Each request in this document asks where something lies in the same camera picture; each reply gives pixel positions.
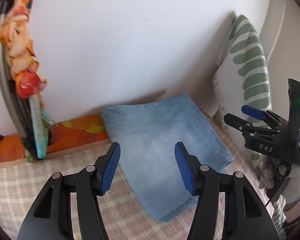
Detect light blue denim pants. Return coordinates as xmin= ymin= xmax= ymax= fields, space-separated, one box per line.
xmin=100 ymin=94 xmax=233 ymax=222

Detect white knit gloved hand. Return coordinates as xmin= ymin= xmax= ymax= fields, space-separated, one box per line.
xmin=258 ymin=154 xmax=300 ymax=207

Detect green striped white pillow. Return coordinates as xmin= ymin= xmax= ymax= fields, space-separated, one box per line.
xmin=212 ymin=13 xmax=272 ymax=181

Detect beige checkered bed blanket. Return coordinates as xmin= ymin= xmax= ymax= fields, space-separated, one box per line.
xmin=0 ymin=107 xmax=286 ymax=240

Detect folded silver tripod stand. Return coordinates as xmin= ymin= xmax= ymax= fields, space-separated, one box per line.
xmin=0 ymin=0 xmax=38 ymax=156

